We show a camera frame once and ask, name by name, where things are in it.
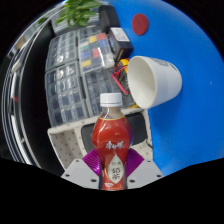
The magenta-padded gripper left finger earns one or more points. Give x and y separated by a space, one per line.
78 173

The black box with white label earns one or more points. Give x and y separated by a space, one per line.
120 41

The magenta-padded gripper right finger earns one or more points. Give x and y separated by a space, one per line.
146 173

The yellow multimeter with red leads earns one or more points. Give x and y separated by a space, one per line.
124 62

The green potted plant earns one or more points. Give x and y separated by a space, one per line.
78 11

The grey parts drawer cabinet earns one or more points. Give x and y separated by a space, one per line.
63 95
60 50
100 83

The black workbench shelf unit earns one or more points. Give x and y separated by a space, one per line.
30 100

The clear organizer box coloured parts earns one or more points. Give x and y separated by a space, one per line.
95 50

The flat black box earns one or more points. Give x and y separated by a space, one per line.
108 16

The white cup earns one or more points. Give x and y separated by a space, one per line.
163 81

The red drink bottle white cap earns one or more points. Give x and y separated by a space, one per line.
111 133

